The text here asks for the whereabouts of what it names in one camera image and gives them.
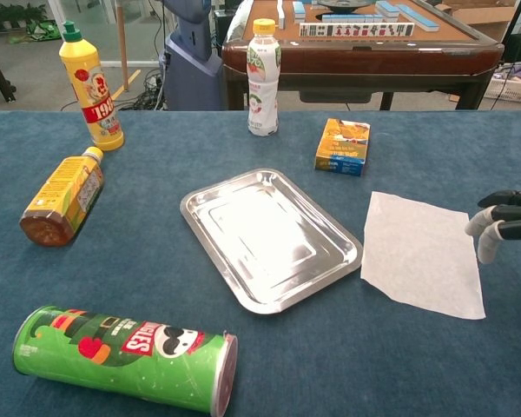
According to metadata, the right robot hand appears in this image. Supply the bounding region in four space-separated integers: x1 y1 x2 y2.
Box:
465 189 521 265

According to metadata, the white paper sheet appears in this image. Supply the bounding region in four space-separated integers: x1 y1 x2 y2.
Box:
359 190 486 321

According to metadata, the stainless steel tray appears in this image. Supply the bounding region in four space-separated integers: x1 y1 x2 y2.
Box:
180 168 365 315

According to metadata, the white plastic basket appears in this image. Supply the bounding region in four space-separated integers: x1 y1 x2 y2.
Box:
484 64 521 105

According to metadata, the orange and blue carton box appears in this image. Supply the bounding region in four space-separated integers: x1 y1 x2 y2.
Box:
313 117 372 177

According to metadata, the brown cardboard box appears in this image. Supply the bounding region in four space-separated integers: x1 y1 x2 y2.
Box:
436 0 520 43

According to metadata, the brown mahjong table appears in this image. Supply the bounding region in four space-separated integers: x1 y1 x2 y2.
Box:
221 0 505 111

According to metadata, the mahjong tile row showing faces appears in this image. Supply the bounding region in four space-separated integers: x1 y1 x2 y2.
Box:
299 22 416 38

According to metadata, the white drink bottle yellow cap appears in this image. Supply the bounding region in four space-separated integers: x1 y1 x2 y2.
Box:
246 17 282 136

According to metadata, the white plastic bag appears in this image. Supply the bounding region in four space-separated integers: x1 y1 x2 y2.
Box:
228 0 255 43

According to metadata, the blue grey machine base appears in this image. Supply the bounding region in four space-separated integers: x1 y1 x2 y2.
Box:
161 0 227 111

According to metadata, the blue felt table cover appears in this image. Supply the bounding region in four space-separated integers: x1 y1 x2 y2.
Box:
0 109 521 417

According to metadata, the green Pringles can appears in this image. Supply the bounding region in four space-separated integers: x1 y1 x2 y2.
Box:
11 305 239 417

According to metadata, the wooden pole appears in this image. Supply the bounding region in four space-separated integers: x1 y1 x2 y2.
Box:
115 0 130 92

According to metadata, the yellow squeeze bottle green cap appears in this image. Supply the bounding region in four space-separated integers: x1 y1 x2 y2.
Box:
58 20 125 152

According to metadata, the brown tea bottle yellow label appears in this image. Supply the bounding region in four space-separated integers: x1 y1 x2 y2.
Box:
18 146 105 248

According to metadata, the green bag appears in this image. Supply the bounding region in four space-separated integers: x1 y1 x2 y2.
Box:
25 19 63 43

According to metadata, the black floor cable bundle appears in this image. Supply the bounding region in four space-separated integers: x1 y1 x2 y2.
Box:
125 69 168 111

